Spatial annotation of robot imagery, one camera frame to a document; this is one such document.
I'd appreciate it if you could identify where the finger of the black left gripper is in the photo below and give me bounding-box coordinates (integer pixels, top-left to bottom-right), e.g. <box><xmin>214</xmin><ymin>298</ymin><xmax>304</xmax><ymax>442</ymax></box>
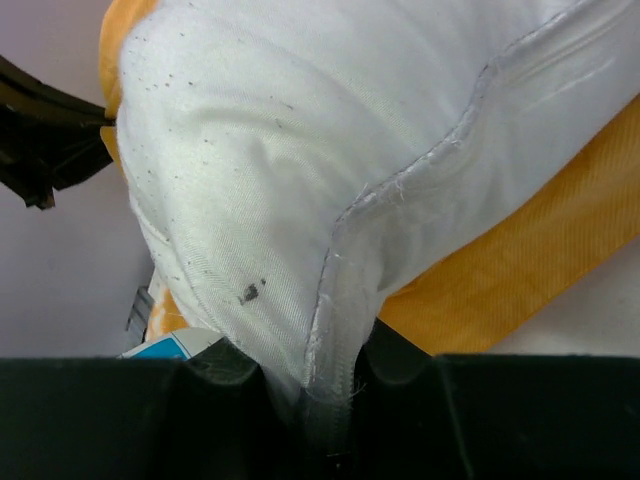
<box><xmin>1</xmin><ymin>58</ymin><xmax>115</xmax><ymax>210</ymax></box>

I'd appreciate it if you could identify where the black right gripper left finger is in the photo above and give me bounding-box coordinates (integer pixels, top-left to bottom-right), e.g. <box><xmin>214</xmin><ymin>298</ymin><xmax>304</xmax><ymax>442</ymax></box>
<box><xmin>1</xmin><ymin>340</ymin><xmax>320</xmax><ymax>479</ymax></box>

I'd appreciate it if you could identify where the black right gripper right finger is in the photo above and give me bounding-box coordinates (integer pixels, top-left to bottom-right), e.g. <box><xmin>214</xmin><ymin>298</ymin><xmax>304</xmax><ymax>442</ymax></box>
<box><xmin>353</xmin><ymin>323</ymin><xmax>639</xmax><ymax>479</ymax></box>

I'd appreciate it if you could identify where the orange pillowcase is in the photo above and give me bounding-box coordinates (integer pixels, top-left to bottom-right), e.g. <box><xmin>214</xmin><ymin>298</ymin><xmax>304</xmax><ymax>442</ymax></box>
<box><xmin>97</xmin><ymin>0</ymin><xmax>640</xmax><ymax>357</ymax></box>

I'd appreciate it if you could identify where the white pillow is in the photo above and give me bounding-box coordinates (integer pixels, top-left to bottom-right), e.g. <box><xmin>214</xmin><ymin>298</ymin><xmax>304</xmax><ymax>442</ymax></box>
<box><xmin>114</xmin><ymin>0</ymin><xmax>640</xmax><ymax>401</ymax></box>

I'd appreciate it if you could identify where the blue white pillow label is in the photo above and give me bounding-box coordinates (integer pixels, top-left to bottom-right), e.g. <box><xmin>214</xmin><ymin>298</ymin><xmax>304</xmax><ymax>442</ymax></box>
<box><xmin>120</xmin><ymin>328</ymin><xmax>223</xmax><ymax>361</ymax></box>

